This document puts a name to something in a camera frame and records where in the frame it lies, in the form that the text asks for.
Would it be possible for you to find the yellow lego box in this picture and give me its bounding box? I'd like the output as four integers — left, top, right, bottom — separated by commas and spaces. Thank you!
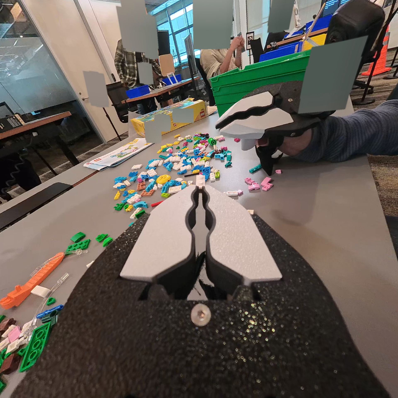
130, 99, 208, 137

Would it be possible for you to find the black floor stand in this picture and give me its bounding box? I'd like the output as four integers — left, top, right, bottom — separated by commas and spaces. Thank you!
351, 0, 398, 105

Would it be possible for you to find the lego instruction booklet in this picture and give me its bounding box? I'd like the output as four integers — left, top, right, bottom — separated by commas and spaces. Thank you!
83, 138, 153, 171

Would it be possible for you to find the long green lego plate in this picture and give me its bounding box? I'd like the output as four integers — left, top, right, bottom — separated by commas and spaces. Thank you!
19, 322, 52, 373

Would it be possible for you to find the pile of blue white lego bricks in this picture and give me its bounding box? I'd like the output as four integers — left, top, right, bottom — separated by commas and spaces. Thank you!
113, 132, 233, 220

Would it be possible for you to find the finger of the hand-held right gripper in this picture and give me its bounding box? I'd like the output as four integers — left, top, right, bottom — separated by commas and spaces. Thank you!
215, 91, 283, 129
218, 112, 281, 151

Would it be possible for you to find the clear lego rod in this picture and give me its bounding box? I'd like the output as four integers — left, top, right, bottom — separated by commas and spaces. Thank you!
29, 273, 69, 327

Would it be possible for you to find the wooden top desk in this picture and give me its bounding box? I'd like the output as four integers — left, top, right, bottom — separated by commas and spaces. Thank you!
0, 111, 73, 175
121, 76, 199, 108

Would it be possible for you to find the yellow plastic bin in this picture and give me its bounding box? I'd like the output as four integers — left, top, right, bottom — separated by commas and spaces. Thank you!
302, 32, 328, 52

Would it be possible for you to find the black office chair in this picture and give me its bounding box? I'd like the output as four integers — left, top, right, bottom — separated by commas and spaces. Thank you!
325, 2, 386, 59

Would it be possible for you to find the orange traffic cone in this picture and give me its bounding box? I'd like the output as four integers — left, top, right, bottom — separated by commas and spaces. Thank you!
362, 24, 393, 76

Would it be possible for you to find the black case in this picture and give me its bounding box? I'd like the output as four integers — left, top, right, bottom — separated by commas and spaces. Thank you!
0, 113, 26, 130

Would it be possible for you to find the pile of green brown lego bricks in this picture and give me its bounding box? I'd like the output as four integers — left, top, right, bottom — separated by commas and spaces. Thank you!
0, 314, 58, 395

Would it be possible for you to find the person's right forearm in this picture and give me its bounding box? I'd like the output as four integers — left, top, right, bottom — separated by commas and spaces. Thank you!
292, 99, 398, 164

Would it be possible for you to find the orange lego carrot piece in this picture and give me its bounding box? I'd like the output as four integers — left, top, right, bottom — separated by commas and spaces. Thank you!
0, 252, 65, 310

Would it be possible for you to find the green lego leaf plate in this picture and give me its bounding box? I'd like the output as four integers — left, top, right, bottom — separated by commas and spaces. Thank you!
66, 239, 91, 252

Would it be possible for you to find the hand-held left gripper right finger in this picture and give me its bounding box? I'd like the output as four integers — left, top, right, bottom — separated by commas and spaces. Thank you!
201, 186, 283, 297

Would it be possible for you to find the computer monitor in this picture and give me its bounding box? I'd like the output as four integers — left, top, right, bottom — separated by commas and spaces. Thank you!
184, 34, 199, 78

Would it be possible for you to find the person's right hand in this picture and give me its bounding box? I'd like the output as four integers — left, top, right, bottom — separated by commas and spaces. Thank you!
281, 128, 313, 158

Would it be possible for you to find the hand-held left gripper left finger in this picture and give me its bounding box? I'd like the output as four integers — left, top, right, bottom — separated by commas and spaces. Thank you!
120, 186, 201, 299

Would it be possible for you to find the green plastic bin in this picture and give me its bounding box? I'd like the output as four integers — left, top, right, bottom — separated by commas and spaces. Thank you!
209, 50, 311, 119

